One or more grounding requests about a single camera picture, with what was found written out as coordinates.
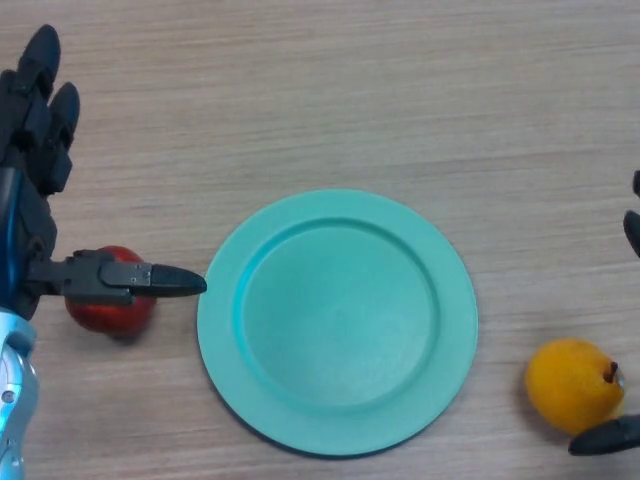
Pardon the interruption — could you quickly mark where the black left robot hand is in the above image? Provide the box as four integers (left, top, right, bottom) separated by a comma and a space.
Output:
0, 24, 208, 321

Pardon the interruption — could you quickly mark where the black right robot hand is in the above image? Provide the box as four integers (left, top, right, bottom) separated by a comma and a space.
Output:
568, 169, 640, 456

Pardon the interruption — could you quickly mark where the yellow pear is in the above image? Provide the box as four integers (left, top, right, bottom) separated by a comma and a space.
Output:
524, 338, 626, 436

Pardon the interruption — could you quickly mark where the green round plate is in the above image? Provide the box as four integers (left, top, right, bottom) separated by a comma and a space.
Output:
196, 188, 479, 457

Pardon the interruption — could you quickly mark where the red apple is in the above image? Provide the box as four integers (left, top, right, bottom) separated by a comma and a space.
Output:
64, 244, 158, 337

